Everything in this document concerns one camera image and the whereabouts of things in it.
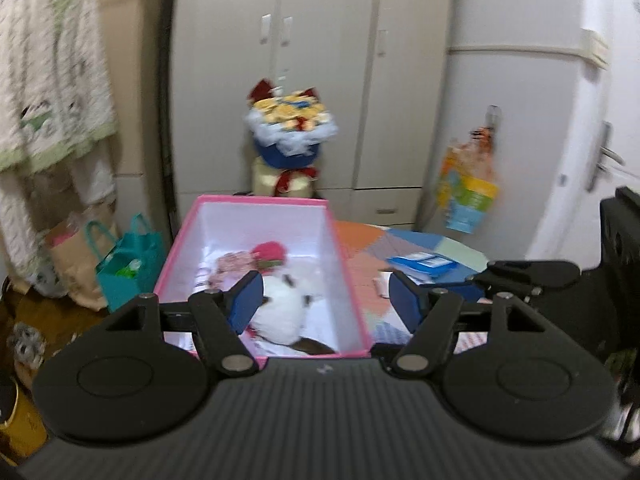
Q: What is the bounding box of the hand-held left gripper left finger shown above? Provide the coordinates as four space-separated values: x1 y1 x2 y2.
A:
102 269 266 377

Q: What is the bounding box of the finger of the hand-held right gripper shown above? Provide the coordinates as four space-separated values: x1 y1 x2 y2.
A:
465 259 582 301

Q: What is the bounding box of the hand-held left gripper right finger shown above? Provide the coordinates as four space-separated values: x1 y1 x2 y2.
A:
387 270 547 379

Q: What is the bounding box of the white and brown plush cat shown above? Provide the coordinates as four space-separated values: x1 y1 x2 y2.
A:
245 272 337 356

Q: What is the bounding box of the pink cardboard box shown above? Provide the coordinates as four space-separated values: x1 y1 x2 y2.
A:
153 195 373 359

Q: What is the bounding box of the blue packet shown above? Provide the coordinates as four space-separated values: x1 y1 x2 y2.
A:
387 251 458 281

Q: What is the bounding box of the patchwork mat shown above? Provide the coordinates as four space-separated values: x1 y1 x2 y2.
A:
332 220 501 351

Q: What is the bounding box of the colourful gift bag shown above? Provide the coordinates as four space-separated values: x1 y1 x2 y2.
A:
436 130 500 235

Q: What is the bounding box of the teal tote bag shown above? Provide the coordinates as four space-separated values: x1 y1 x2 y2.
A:
85 213 167 312

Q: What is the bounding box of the plush flower bouquet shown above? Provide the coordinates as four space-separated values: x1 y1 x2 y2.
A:
243 78 338 197

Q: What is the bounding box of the brown paper bag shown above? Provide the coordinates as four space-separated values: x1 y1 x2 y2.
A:
45 215 118 311

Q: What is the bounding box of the white door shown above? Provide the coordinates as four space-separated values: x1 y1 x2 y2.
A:
525 0 640 261

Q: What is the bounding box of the beige wardrobe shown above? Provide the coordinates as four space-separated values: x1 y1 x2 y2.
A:
170 0 451 226

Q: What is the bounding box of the white fleece jacket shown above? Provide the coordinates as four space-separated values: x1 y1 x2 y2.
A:
0 0 119 281

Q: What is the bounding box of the metal door handle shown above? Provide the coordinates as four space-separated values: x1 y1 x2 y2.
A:
587 121 626 192

